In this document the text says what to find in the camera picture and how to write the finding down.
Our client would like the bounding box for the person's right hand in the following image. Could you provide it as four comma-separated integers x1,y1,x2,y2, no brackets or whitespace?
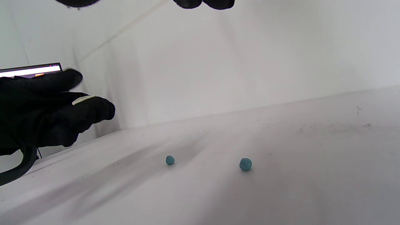
56,0,235,10

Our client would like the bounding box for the thick black left glove cable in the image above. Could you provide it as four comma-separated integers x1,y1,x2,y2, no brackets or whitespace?
0,146,40,187

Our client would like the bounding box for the white plasticine disc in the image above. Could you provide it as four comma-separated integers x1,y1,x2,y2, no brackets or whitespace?
72,95,95,106

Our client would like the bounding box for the person's left hand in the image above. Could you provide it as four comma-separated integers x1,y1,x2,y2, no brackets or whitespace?
0,69,116,150

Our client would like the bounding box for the black framed screen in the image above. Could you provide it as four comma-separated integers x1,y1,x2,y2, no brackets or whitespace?
0,62,63,78

